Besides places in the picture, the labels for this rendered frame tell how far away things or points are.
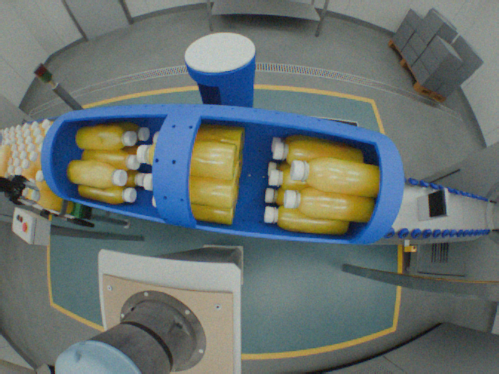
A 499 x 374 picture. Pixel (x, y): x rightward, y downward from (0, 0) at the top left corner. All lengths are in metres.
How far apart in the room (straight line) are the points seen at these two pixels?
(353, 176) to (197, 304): 0.37
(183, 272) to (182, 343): 0.13
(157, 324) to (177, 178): 0.25
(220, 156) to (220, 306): 0.27
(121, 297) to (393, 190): 0.57
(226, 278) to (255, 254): 1.16
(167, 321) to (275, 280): 1.27
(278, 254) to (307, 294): 0.42
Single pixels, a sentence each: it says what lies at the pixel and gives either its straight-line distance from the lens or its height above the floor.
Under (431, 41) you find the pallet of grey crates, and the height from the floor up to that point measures 0.78.
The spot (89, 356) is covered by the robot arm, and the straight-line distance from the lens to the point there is 0.26.
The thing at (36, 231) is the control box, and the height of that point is 1.07.
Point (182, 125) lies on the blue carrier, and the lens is 0.36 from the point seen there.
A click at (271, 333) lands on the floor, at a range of 1.72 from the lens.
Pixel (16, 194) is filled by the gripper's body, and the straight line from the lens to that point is 0.77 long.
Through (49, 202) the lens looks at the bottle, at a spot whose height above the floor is 1.04.
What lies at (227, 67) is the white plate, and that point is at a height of 1.04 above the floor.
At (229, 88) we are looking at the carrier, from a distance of 0.80.
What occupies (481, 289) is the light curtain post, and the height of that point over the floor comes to 1.19.
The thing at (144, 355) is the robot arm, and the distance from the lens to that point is 0.30.
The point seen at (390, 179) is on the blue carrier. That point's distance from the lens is 0.40.
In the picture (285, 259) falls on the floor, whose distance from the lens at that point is 1.55.
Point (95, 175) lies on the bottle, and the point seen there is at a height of 1.14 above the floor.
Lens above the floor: 1.51
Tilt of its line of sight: 75 degrees down
